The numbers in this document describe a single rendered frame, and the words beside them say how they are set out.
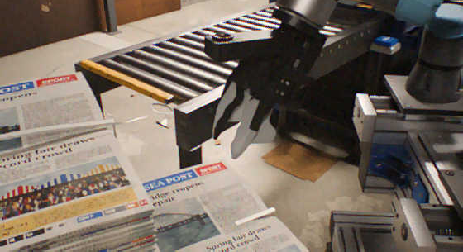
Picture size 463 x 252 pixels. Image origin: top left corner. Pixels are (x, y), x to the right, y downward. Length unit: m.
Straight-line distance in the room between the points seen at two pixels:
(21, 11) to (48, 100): 3.70
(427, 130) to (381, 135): 0.13
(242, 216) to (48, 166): 0.37
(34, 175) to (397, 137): 1.01
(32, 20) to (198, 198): 3.72
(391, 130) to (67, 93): 0.90
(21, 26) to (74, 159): 3.87
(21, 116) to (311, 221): 1.57
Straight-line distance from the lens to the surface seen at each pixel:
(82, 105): 0.62
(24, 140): 0.57
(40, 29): 4.43
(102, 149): 0.51
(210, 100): 1.19
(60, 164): 0.50
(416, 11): 0.60
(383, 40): 2.01
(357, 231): 1.66
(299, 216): 2.03
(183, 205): 0.78
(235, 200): 0.78
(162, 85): 1.31
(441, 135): 1.30
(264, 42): 0.57
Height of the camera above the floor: 1.32
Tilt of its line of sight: 29 degrees down
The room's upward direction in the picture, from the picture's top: straight up
